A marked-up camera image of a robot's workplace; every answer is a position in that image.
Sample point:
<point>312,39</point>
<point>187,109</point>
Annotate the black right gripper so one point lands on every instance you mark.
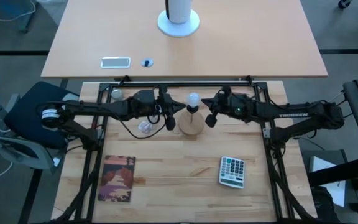
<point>238,107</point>

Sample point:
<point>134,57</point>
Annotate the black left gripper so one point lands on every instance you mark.
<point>143,104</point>

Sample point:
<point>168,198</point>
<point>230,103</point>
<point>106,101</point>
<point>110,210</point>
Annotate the white frosted lightbulb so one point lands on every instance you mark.
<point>193,99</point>

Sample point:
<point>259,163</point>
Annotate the wooden lamp base black socket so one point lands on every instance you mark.
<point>192,124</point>

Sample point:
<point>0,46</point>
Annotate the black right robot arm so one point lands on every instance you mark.
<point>294,112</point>

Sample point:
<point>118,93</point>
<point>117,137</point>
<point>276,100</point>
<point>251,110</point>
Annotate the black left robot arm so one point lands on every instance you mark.
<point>85,109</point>

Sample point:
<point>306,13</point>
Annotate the clear plastic wrapper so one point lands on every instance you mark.
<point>145,127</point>

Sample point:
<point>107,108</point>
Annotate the grey round cap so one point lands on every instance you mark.
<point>117,94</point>

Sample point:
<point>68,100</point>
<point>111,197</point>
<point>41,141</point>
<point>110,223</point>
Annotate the grey desk calculator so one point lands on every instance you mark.
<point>232,172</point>

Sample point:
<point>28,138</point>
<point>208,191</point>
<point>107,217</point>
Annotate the white tower device round base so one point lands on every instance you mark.
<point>178,21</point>

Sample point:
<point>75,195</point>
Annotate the red landscape picture book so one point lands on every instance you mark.
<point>117,179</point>

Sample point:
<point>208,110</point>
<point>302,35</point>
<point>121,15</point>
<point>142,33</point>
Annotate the white paper sheet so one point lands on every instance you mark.
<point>322,165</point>

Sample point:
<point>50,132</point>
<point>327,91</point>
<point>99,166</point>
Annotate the dark blue office chair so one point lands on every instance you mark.
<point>23,124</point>

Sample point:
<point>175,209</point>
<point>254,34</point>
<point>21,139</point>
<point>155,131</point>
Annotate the black caster wheel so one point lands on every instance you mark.
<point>343,3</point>

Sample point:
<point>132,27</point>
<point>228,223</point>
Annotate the black aluminium table frame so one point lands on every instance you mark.
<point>182,84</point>

